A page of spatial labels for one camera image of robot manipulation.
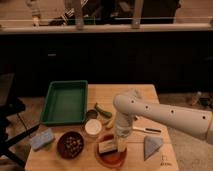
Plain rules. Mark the grey triangular cloth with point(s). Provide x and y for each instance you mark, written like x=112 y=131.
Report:
x=151 y=145

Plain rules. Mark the black whiteboard eraser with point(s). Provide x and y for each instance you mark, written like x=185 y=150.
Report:
x=107 y=146

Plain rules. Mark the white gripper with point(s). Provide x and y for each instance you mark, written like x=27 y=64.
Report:
x=121 y=143

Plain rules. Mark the small dark round cup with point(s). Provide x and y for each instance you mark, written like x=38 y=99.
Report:
x=91 y=114

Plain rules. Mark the blue sponge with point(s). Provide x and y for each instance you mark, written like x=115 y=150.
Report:
x=41 y=139

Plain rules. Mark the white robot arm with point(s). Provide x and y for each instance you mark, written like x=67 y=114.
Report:
x=194 y=122

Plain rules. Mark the white round container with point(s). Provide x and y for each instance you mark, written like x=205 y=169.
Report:
x=93 y=127

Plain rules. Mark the red orange bowl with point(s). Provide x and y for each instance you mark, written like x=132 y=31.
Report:
x=111 y=159

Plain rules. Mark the green pepper toy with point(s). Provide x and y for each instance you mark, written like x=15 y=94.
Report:
x=103 y=112

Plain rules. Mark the green plastic tray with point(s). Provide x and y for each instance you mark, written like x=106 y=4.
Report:
x=65 y=103

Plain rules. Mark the dark bowl with nuts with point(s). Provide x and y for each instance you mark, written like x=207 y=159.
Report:
x=70 y=145

